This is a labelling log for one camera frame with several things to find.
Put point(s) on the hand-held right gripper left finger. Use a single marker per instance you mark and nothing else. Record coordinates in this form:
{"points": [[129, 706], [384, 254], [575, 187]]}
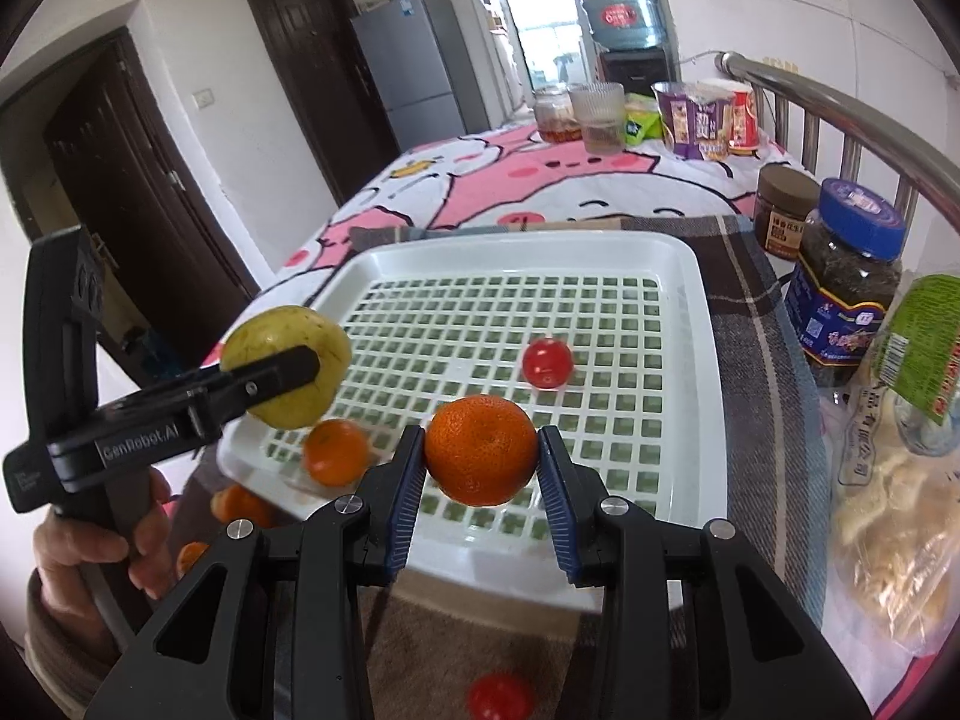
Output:
{"points": [[401, 510]]}

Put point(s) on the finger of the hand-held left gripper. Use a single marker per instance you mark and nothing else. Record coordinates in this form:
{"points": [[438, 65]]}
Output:
{"points": [[270, 379]]}

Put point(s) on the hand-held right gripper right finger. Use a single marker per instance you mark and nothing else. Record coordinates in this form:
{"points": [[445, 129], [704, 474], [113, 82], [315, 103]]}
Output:
{"points": [[561, 514]]}

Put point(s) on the yellow-green pear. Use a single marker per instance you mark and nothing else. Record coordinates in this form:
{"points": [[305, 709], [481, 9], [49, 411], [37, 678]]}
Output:
{"points": [[289, 330]]}

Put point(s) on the large orange mandarin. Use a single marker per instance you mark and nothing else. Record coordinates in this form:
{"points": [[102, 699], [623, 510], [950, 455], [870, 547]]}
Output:
{"points": [[480, 450]]}

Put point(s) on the red cherry tomato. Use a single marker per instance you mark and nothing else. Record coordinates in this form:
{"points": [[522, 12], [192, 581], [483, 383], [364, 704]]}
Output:
{"points": [[500, 696], [547, 362]]}

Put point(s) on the white perforated plastic tray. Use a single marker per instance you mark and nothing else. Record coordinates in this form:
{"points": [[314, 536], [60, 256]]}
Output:
{"points": [[675, 390]]}

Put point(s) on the person's left forearm brown sleeve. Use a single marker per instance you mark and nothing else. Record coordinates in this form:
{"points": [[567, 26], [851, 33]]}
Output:
{"points": [[60, 652]]}

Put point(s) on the person's left hand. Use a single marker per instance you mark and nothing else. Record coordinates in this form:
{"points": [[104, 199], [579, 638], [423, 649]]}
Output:
{"points": [[97, 551]]}

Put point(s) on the dark brown wooden door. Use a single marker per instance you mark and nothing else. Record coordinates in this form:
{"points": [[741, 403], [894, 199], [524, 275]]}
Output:
{"points": [[112, 165], [300, 52]]}

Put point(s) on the brown plaid blanket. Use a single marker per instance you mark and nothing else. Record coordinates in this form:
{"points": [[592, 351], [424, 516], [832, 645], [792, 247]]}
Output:
{"points": [[757, 390]]}

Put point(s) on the clear bag of buns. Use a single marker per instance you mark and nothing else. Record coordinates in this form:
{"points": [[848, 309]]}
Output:
{"points": [[892, 502]]}

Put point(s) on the grey refrigerator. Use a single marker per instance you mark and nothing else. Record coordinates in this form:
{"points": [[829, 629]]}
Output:
{"points": [[412, 67]]}

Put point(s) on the blue lid dark jar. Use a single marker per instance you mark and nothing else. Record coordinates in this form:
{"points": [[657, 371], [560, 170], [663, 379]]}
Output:
{"points": [[847, 285]]}

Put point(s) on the brown lidded jar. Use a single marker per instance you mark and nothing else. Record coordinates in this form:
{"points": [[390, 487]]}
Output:
{"points": [[784, 217]]}

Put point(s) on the glass jar with red contents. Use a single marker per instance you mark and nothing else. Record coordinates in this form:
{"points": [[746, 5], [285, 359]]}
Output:
{"points": [[555, 116]]}

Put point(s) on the green snack packet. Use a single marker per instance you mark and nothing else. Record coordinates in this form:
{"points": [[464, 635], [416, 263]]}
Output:
{"points": [[641, 124]]}

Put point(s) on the ribbed clear glass cup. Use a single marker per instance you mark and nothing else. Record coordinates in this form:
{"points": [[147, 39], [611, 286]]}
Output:
{"points": [[598, 116]]}

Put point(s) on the purple instant noodle cup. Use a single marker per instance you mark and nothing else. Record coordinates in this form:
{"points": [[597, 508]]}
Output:
{"points": [[694, 124]]}

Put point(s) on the red instant noodle cup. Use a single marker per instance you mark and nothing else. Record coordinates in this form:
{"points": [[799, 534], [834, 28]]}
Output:
{"points": [[745, 120]]}

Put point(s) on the black water dispenser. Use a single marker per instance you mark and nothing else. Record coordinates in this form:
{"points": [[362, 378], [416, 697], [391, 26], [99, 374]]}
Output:
{"points": [[637, 71]]}

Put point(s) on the red label blue water jug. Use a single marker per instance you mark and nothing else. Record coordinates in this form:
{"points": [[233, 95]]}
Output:
{"points": [[626, 19]]}

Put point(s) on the white light switch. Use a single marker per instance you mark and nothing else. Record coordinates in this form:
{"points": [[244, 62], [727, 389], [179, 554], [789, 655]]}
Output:
{"points": [[203, 98]]}

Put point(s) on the metal bed rail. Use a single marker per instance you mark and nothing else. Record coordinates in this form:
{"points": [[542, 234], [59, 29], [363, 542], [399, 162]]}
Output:
{"points": [[825, 101]]}

